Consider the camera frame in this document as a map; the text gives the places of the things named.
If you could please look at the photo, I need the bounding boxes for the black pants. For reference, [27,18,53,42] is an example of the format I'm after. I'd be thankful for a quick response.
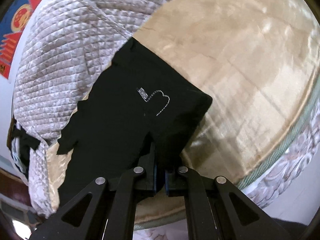
[57,38,212,205]

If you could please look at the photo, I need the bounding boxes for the dark clothes pile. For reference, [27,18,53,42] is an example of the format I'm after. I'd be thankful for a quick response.
[9,120,40,178]

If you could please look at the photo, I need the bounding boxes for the golden satin bedsheet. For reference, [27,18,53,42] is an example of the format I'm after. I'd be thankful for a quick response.
[44,0,320,230]

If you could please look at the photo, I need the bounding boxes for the quilted floral comforter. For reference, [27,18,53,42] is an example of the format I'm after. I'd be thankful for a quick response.
[13,0,170,217]

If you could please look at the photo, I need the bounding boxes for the red blue wall poster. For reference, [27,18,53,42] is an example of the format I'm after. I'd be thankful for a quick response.
[1,0,42,79]

